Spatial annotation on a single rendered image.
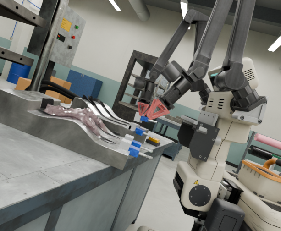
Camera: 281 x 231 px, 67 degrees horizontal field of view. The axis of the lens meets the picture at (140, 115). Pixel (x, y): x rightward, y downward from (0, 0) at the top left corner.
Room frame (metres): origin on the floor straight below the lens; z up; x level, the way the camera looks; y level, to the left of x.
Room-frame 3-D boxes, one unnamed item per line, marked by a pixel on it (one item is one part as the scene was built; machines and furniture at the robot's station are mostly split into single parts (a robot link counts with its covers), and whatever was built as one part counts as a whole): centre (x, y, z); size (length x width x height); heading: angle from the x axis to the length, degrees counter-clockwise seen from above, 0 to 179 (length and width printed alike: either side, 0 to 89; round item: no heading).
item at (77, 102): (1.21, 0.20, 0.87); 0.50 x 0.26 x 0.14; 71
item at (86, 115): (0.85, 0.23, 0.90); 0.26 x 0.18 x 0.08; 88
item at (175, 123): (5.58, -0.95, 0.46); 1.90 x 0.70 x 0.92; 165
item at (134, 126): (1.06, -0.04, 0.89); 0.13 x 0.05 x 0.05; 71
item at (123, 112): (5.87, 0.06, 1.03); 1.54 x 0.94 x 2.06; 165
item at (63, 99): (5.72, 2.59, 0.37); 1.20 x 0.82 x 0.74; 83
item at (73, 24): (1.64, 0.79, 0.74); 0.30 x 0.22 x 1.47; 161
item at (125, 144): (0.79, -0.03, 0.86); 0.13 x 0.05 x 0.05; 88
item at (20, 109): (0.84, 0.24, 0.86); 0.50 x 0.26 x 0.11; 88
